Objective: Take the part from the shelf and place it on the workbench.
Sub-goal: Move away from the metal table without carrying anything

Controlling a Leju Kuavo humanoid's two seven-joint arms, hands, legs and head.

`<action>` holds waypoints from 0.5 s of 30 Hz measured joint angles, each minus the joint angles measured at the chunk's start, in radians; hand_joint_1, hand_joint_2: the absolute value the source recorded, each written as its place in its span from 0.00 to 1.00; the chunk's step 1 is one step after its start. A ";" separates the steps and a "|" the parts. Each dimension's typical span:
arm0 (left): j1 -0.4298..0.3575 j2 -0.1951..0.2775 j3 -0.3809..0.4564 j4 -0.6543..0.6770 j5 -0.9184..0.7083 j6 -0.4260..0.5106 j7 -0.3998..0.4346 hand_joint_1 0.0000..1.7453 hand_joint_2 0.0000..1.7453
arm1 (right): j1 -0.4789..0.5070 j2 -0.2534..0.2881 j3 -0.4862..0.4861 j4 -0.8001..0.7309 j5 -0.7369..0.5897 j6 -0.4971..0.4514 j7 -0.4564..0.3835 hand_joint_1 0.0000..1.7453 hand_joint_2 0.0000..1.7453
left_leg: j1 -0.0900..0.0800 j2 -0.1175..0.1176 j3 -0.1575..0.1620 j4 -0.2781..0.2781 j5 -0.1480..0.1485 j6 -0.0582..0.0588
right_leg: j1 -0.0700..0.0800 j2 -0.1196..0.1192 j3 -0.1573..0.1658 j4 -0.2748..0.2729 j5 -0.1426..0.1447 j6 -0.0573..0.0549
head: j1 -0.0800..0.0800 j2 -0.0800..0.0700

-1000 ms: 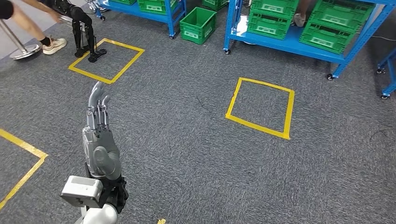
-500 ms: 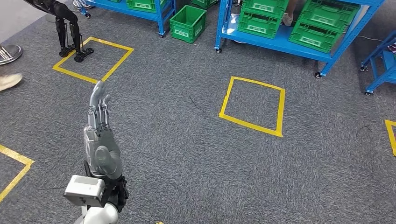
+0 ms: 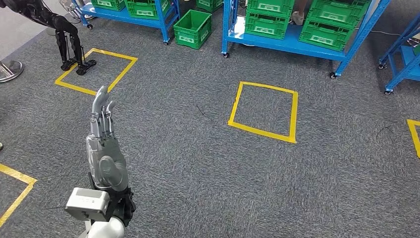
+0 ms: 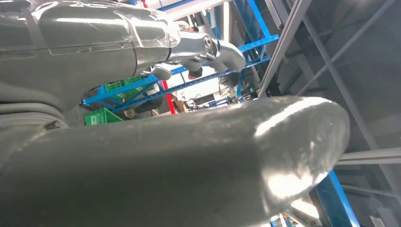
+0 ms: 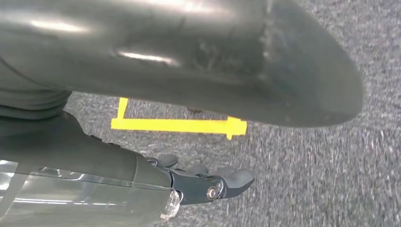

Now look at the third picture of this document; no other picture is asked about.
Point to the yellow floor tape square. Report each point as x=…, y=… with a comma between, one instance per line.
x=262, y=132
x=19, y=174
x=115, y=54

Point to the black bulky object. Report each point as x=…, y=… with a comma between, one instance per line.
x=62, y=26

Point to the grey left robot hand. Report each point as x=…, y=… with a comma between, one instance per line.
x=108, y=157

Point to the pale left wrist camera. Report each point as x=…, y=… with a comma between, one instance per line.
x=87, y=203

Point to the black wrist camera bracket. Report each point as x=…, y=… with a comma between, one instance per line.
x=126, y=207

